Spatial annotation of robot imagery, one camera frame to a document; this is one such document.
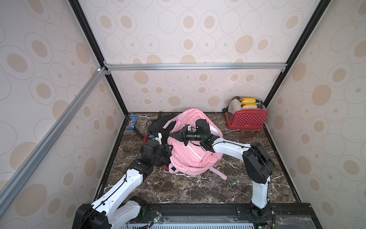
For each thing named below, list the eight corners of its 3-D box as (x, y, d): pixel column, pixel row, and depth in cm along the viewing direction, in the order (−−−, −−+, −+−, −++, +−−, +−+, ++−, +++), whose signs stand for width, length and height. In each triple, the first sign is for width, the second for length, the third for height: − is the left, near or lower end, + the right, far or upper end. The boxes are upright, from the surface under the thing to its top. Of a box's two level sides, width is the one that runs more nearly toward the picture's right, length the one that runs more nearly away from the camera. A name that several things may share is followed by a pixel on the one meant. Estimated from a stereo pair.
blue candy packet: (128, 129, 113) (127, 127, 111) (131, 118, 120) (131, 116, 118) (134, 129, 113) (133, 127, 111) (137, 118, 120) (137, 116, 118)
